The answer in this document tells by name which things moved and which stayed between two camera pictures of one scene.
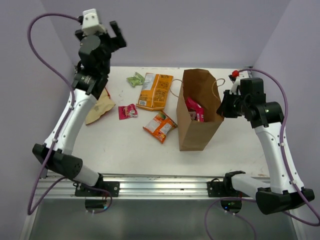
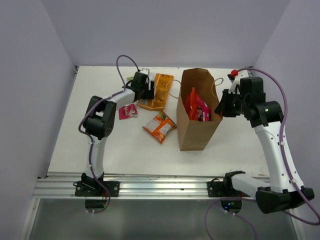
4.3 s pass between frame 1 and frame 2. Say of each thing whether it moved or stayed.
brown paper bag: stayed
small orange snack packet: stayed
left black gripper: moved
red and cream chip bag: moved
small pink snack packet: stayed
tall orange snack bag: stayed
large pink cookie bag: moved
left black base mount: stayed
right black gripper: stayed
